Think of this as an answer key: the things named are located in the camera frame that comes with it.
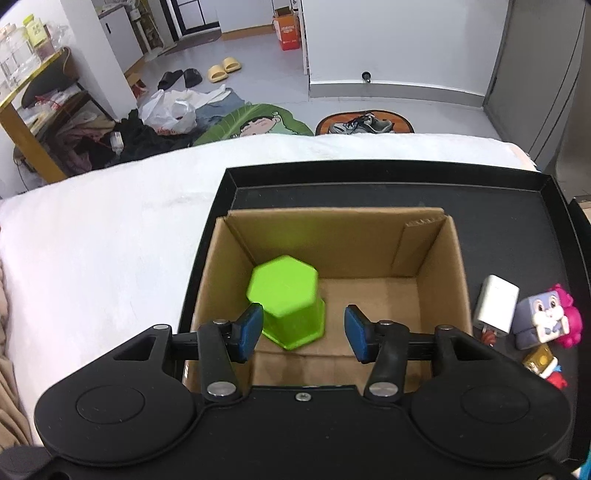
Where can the orange cardboard box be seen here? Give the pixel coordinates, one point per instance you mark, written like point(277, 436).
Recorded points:
point(287, 30)

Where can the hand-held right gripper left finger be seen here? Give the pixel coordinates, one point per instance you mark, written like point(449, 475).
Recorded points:
point(251, 330)

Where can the white standing fan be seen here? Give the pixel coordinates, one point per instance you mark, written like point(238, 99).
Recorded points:
point(147, 27)

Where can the small open cardboard box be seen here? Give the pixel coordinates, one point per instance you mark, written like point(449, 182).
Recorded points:
point(136, 83)

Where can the grey rabbit cube toy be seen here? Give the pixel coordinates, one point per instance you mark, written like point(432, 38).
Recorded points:
point(538, 318)

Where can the white cabinet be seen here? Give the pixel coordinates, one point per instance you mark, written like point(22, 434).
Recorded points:
point(117, 32)

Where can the grey sneaker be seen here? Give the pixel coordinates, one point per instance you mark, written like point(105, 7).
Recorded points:
point(355, 125)
point(381, 123)

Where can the white plastic bag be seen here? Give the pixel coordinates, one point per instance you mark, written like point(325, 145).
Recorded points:
point(168, 110)

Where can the orange doormat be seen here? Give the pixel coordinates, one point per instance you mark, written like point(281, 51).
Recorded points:
point(328, 124)

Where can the yellow slipper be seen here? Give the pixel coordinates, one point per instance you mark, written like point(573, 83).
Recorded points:
point(214, 73)
point(231, 63)

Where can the clear glass jar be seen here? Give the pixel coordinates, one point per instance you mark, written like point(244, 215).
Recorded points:
point(16, 50)

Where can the round table with yellow legs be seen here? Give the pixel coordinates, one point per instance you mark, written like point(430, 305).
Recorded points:
point(23, 134)

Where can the white cloth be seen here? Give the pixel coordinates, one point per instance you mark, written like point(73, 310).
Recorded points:
point(210, 98)

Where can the beige cloth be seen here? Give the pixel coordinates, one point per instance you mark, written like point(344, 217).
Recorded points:
point(9, 369)

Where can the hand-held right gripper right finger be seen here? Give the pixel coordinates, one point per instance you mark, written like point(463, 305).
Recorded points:
point(355, 332)

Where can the dark clothes pile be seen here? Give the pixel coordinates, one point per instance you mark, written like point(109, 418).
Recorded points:
point(138, 138)

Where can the black door stop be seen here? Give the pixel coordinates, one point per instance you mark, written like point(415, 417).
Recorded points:
point(367, 76)

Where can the black tray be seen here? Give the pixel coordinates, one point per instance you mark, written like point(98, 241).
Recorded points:
point(498, 230)

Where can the black slipper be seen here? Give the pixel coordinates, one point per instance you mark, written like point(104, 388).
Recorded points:
point(192, 76)
point(170, 79)

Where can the green cartoon floor mat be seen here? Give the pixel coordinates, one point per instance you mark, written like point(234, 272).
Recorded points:
point(258, 122)

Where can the pink clothes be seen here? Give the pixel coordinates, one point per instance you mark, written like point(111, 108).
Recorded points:
point(78, 147)

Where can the small red blue toy figure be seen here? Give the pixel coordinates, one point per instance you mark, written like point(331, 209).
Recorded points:
point(547, 364)

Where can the blue jeans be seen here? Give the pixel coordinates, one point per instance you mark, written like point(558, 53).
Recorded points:
point(221, 108)

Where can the white charger plug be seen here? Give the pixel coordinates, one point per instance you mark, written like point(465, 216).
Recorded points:
point(496, 302)

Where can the small white adapter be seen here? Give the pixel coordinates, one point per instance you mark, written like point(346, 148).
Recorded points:
point(117, 142)

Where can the green hexagonal cup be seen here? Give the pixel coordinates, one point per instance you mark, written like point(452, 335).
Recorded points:
point(286, 295)

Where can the black framed glass door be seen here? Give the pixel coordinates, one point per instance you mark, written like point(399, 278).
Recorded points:
point(194, 14)

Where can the yellow lid jar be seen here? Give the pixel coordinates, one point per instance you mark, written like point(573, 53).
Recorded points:
point(34, 30)

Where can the brown cardboard box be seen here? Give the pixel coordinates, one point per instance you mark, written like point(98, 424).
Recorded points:
point(351, 249)

